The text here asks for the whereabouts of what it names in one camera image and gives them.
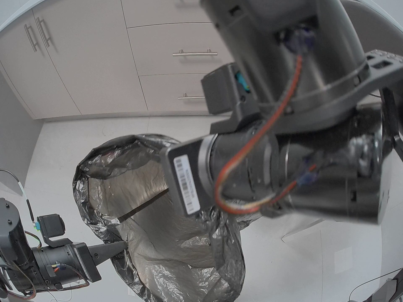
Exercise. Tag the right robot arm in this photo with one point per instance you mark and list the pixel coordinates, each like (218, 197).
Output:
(283, 42)

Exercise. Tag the black plastic bag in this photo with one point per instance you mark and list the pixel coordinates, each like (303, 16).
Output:
(157, 278)

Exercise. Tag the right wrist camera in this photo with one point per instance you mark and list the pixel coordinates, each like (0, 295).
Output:
(220, 90)

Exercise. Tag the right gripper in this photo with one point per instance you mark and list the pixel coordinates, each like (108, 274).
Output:
(239, 171)

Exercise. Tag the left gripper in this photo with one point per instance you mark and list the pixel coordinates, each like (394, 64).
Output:
(67, 263)

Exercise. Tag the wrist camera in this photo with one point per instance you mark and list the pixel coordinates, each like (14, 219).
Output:
(220, 90)
(52, 226)

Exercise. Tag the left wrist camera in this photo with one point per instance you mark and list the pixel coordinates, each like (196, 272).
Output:
(52, 226)

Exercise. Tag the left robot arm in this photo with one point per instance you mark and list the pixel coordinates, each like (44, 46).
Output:
(14, 231)

